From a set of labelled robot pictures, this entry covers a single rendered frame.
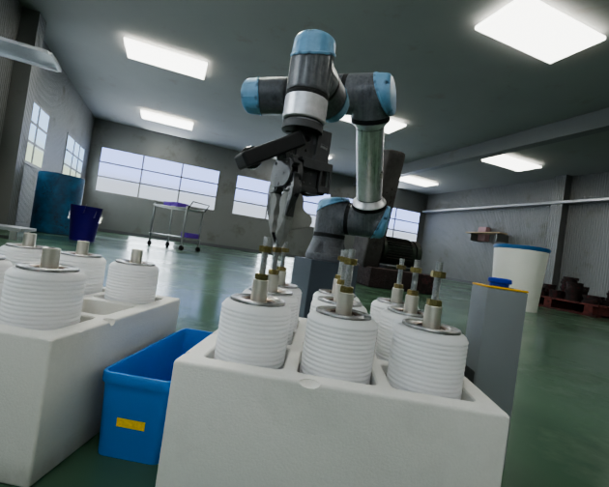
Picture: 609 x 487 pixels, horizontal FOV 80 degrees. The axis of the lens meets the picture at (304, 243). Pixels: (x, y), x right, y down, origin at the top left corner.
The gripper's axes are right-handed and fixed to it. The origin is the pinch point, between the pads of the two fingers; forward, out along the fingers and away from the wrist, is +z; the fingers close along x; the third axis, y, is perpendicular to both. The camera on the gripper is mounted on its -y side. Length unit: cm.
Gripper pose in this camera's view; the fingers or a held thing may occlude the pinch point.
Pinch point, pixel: (275, 237)
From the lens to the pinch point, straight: 61.9
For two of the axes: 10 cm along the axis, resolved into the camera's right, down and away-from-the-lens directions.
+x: -5.1, -0.6, 8.6
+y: 8.5, 1.3, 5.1
